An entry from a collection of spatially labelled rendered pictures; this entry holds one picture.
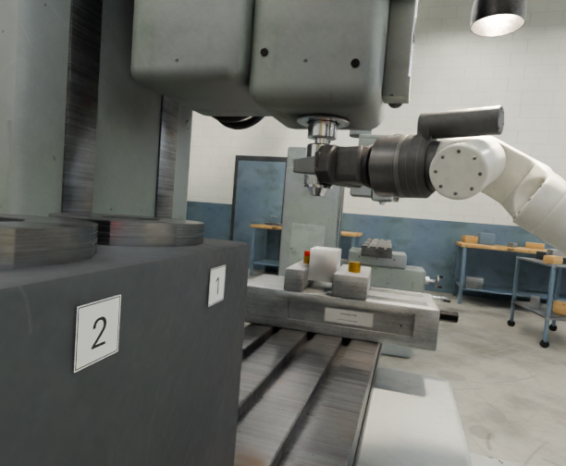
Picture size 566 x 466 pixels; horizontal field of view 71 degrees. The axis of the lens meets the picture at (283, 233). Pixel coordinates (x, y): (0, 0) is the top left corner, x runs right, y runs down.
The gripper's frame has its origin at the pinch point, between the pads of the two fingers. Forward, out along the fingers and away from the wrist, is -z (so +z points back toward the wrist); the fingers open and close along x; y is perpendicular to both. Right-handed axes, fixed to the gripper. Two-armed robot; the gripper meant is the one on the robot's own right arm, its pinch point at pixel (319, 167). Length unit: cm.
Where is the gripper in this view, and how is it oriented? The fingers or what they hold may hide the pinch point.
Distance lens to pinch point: 65.8
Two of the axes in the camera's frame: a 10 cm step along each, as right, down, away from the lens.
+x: -6.2, 0.0, -7.8
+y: -0.7, 10.0, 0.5
